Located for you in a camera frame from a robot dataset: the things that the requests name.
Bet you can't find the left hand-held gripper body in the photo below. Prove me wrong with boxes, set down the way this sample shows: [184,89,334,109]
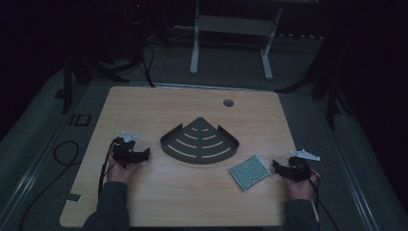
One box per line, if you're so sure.
[111,130,146,169]

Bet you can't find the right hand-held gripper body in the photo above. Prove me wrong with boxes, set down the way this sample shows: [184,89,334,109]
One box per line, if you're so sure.
[278,148,321,184]

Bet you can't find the green patterned square pad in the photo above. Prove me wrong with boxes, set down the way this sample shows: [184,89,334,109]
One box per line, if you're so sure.
[229,154,273,193]

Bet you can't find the black corner shelf tray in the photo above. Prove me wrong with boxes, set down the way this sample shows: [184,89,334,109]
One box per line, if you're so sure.
[160,116,241,166]

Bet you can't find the person's right hand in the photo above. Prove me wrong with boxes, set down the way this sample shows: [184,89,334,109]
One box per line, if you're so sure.
[282,168,320,201]

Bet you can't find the person's left hand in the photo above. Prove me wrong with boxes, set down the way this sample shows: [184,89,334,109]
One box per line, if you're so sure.
[106,153,142,186]

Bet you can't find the black tripod stand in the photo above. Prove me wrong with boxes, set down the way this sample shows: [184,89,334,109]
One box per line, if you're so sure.
[275,41,354,131]
[61,47,131,116]

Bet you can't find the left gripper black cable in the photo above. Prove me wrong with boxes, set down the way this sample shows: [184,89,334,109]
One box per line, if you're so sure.
[97,138,119,200]

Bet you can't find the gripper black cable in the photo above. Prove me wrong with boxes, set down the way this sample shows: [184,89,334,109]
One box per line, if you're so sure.
[307,174,341,231]
[97,138,119,200]

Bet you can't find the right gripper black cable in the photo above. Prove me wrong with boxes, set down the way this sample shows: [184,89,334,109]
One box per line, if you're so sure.
[307,174,341,231]

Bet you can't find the black floor cable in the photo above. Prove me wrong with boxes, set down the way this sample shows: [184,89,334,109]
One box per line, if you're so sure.
[18,140,81,231]

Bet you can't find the white metal table frame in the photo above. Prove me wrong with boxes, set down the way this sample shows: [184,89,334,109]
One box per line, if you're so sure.
[189,0,285,82]

